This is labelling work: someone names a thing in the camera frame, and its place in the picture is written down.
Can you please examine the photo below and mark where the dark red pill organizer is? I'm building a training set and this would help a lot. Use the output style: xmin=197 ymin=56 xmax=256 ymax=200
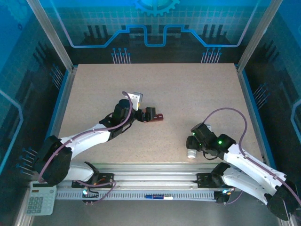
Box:
xmin=144 ymin=113 xmax=165 ymax=123

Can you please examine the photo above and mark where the black connector box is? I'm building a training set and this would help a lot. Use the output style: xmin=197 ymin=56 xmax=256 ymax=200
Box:
xmin=215 ymin=190 xmax=230 ymax=204

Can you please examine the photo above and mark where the aluminium base beam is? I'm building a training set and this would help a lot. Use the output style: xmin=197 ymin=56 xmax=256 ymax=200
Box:
xmin=32 ymin=163 xmax=282 ymax=192

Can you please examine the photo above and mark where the blue white marker pen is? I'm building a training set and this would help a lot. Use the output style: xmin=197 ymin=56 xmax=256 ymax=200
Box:
xmin=144 ymin=194 xmax=174 ymax=200

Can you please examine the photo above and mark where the white desk calculator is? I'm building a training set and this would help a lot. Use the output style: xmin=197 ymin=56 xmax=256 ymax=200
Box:
xmin=25 ymin=182 xmax=57 ymax=216

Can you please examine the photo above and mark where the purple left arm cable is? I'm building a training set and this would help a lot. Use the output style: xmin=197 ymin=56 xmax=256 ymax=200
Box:
xmin=37 ymin=91 xmax=132 ymax=205

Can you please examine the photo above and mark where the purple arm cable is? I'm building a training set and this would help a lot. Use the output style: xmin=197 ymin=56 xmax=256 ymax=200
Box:
xmin=37 ymin=91 xmax=132 ymax=205
xmin=202 ymin=107 xmax=301 ymax=205

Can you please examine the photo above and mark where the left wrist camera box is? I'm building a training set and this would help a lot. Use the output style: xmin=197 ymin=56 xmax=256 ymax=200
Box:
xmin=130 ymin=91 xmax=144 ymax=110

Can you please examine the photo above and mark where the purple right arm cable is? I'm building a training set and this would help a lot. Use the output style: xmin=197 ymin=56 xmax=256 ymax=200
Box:
xmin=202 ymin=107 xmax=301 ymax=205

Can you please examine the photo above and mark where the aluminium blue side rail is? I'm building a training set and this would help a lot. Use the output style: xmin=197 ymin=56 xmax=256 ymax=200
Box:
xmin=236 ymin=65 xmax=277 ymax=172
xmin=35 ymin=65 xmax=77 ymax=172

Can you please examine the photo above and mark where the slotted white cable duct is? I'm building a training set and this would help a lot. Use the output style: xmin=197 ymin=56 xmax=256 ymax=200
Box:
xmin=55 ymin=190 xmax=216 ymax=201

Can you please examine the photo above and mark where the aluminium frame post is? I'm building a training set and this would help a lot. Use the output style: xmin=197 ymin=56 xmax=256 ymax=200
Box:
xmin=26 ymin=0 xmax=75 ymax=73
xmin=237 ymin=0 xmax=284 ymax=73

